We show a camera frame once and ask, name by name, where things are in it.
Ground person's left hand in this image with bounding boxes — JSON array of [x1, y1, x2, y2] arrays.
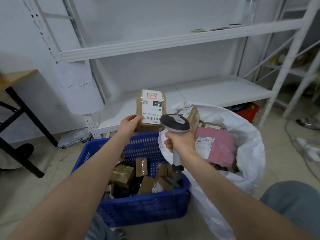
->
[[116, 115, 145, 138]]

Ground person's right hand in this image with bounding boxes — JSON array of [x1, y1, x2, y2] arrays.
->
[[164, 131, 198, 167]]

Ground grey handheld barcode scanner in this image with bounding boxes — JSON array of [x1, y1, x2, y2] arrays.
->
[[160, 114, 191, 173]]

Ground pink mailer bag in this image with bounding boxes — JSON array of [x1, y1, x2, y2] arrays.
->
[[194, 127, 237, 168]]

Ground pile of parcels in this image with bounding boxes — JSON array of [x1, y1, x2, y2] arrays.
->
[[109, 157, 184, 199]]

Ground white woven sack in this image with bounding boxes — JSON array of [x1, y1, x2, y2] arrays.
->
[[158, 101, 266, 240]]

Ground blue plastic crate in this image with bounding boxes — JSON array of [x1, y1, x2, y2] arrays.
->
[[71, 132, 191, 228]]

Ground person's right forearm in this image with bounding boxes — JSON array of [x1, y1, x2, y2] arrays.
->
[[184, 155, 310, 240]]

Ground person's left forearm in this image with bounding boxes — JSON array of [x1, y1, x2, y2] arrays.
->
[[7, 133, 130, 240]]

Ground grey plastic mailer bag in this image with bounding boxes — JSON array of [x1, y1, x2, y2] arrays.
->
[[57, 127, 92, 149]]

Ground person's left leg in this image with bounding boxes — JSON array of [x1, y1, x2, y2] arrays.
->
[[85, 212, 125, 240]]

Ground person's sandal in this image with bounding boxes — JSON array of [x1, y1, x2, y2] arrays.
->
[[114, 228, 128, 240]]

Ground white metal shelf rack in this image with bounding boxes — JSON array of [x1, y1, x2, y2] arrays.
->
[[244, 0, 320, 119], [21, 0, 320, 140]]

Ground white paper sign sheet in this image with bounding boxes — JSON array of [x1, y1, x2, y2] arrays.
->
[[54, 62, 105, 115]]

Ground red plastic crate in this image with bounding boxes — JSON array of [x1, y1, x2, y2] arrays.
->
[[235, 103, 260, 124]]

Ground wooden folding table black legs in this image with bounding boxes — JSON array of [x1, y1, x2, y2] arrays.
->
[[0, 69, 58, 179]]

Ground white power strip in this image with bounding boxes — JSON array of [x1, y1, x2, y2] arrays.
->
[[296, 138, 320, 163]]

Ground black scanner cable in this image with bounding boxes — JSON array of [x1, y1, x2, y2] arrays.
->
[[172, 170, 183, 190]]

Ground grey floor cable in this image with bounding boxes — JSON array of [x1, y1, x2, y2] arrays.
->
[[284, 120, 320, 183]]

